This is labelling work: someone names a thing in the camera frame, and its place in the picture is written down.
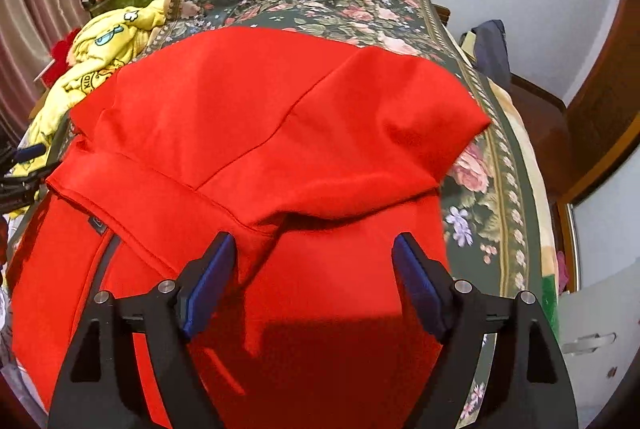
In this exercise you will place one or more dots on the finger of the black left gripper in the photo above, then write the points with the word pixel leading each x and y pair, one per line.
pixel 18 192
pixel 11 156

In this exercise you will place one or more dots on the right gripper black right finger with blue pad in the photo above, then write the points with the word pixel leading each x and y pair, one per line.
pixel 528 384

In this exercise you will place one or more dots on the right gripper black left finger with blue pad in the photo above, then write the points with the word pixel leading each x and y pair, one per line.
pixel 99 384

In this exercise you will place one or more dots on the red hooded sweatshirt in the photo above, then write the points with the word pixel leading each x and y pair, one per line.
pixel 314 154

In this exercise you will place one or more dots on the floral green bedspread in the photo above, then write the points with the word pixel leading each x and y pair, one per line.
pixel 492 198

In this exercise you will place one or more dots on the small red cloth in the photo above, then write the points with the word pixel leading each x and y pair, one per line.
pixel 58 64

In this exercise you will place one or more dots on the white drawer cabinet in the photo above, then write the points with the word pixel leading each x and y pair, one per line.
pixel 599 336

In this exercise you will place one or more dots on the yellow cartoon print garment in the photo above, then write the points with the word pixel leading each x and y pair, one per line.
pixel 108 42

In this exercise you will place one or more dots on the striped maroon beige curtain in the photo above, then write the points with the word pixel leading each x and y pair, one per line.
pixel 40 8

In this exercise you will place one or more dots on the dark blue hanging cloth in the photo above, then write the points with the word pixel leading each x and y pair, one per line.
pixel 491 54

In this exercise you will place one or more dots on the brown wooden door frame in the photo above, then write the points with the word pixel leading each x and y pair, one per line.
pixel 573 142

